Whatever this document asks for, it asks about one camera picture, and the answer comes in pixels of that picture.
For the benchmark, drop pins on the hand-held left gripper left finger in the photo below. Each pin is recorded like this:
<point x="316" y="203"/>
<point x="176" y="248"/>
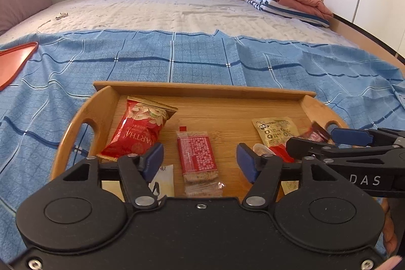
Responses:
<point x="153" y="159"/>

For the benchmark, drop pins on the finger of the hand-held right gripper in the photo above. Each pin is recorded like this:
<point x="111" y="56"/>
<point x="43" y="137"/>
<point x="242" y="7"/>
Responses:
<point x="351" y="136"/>
<point x="303" y="146"/>

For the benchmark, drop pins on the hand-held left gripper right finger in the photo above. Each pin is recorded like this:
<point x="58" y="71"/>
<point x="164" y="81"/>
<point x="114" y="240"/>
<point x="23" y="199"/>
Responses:
<point x="245" y="160"/>

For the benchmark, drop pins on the brown snack bar packet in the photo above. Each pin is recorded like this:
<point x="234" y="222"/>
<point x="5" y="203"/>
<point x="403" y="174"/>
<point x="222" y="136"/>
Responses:
<point x="318" y="132"/>

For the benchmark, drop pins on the red and clear snack packet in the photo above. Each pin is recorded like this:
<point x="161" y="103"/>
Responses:
<point x="278" y="151"/>

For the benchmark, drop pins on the yellow snack packet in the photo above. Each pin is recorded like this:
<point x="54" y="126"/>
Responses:
<point x="278" y="129"/>

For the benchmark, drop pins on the red pistachio packet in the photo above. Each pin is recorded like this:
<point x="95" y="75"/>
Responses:
<point x="136" y="130"/>

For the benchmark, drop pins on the red cracker packet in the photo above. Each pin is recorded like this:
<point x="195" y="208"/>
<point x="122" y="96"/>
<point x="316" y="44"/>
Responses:
<point x="196" y="153"/>

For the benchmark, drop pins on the wooden serving tray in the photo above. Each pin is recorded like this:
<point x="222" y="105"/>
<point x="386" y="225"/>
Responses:
<point x="221" y="111"/>

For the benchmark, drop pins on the person's right hand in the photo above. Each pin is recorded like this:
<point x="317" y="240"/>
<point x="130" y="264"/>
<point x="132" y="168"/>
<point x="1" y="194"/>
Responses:
<point x="389" y="225"/>

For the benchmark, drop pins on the blue checked bedsheet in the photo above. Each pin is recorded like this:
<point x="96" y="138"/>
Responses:
<point x="189" y="61"/>

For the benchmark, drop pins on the white mattress cover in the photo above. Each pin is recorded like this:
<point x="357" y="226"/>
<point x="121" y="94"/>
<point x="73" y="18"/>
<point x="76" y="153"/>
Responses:
<point x="158" y="10"/>

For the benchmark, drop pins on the small metal object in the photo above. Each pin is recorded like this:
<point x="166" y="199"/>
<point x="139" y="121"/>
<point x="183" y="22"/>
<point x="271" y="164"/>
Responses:
<point x="61" y="16"/>

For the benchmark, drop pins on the red plastic tray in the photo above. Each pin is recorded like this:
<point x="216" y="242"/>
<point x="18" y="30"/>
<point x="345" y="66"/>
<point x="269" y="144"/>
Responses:
<point x="12" y="62"/>

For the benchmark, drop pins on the wooden bed frame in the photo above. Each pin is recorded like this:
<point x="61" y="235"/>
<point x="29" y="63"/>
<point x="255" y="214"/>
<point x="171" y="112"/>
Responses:
<point x="364" y="32"/>

